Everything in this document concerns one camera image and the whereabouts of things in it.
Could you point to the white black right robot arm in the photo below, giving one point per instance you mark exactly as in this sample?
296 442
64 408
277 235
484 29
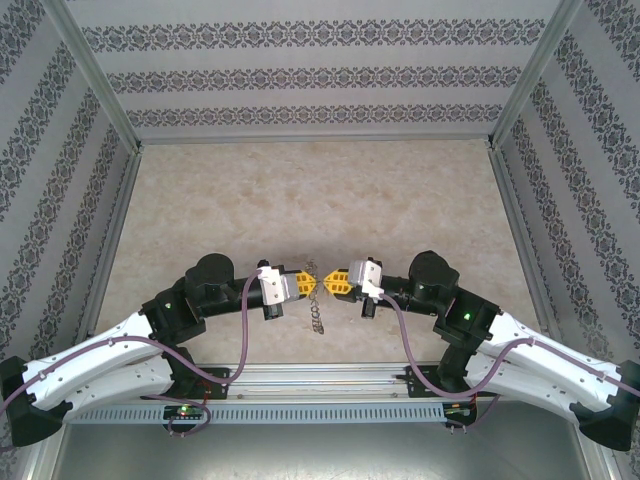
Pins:
550 365

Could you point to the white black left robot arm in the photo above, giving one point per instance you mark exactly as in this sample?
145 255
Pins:
100 350

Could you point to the small circuit board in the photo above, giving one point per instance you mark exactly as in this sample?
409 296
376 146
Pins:
457 409
185 412

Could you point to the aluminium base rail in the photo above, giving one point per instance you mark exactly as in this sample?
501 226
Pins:
320 380

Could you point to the aluminium frame rail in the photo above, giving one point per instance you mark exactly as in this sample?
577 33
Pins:
315 139
520 235
112 235

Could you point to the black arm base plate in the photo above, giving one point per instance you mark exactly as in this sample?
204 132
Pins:
417 382
220 387

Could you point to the aluminium frame post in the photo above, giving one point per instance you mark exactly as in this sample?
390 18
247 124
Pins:
100 80
44 465
528 80
597 467

